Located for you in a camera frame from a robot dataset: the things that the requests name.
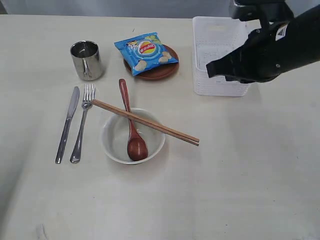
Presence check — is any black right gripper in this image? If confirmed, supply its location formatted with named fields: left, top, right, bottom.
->
left=206, top=21, right=295, bottom=84

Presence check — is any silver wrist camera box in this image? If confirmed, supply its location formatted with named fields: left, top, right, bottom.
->
left=228, top=0, right=294, bottom=28

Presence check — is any silver metal cup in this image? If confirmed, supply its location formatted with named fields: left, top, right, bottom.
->
left=70, top=40, right=103, bottom=81

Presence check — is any silver metal fork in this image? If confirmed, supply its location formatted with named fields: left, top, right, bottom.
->
left=70, top=83, right=96, bottom=164

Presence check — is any silver table knife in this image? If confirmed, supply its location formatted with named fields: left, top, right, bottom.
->
left=55, top=86, right=80, bottom=164

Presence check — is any blue chips bag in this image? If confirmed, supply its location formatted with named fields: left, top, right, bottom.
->
left=114, top=32, right=179, bottom=76

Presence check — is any white perforated plastic basket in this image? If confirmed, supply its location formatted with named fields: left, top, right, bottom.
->
left=192, top=16, right=250, bottom=97

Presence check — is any brown wooden chopstick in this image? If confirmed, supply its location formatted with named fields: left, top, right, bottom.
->
left=93, top=99, right=200, bottom=143
left=92, top=100, right=200, bottom=147

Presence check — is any brown wooden spoon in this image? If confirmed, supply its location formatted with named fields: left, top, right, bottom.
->
left=119, top=78, right=148, bottom=161

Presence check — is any brown round plate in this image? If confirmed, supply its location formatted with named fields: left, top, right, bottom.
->
left=123, top=44, right=179, bottom=81

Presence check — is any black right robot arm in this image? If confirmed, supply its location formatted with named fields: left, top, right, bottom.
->
left=206, top=1, right=320, bottom=84

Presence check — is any grey ceramic bowl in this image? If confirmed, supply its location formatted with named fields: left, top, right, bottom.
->
left=100, top=114, right=166, bottom=165

